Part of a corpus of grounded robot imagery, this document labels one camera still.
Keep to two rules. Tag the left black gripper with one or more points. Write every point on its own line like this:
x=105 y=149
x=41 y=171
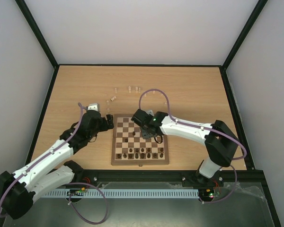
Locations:
x=105 y=126

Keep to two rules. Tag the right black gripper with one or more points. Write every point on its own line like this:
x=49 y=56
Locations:
x=146 y=130

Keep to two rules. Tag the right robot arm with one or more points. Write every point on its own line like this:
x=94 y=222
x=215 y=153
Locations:
x=220 y=142

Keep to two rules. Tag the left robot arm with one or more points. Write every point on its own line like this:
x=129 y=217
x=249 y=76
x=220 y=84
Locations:
x=22 y=188

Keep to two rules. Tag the wooden chess board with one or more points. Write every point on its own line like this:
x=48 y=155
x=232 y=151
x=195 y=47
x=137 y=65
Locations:
x=123 y=128

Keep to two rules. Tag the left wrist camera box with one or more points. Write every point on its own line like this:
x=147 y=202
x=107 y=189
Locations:
x=94 y=106

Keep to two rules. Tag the black aluminium rail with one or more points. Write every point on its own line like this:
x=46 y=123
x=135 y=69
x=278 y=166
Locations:
x=171 y=176

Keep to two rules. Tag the white slotted cable duct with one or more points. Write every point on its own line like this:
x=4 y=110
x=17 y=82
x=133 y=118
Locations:
x=125 y=193

